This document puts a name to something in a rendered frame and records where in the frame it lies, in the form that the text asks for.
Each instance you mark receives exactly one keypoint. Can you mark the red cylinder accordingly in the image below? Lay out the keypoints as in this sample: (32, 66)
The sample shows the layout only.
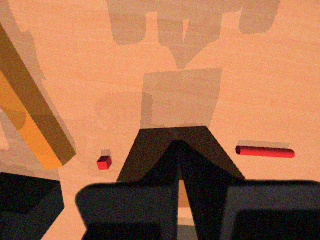
(264, 151)

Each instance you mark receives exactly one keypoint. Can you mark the red square block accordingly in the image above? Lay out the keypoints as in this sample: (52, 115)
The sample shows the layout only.
(104, 162)

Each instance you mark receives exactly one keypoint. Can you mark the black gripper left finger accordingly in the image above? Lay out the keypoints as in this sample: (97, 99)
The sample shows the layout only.
(152, 199)

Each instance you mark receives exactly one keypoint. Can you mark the orange long rectangular bar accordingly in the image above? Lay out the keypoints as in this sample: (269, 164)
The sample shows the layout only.
(25, 106)

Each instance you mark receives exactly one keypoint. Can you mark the brown block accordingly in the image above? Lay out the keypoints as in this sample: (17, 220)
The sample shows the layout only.
(151, 143)

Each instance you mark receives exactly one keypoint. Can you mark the tan flat board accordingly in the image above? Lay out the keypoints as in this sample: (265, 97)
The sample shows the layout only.
(186, 232)

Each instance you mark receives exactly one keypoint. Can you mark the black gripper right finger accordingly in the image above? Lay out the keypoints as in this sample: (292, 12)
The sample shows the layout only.
(215, 195)

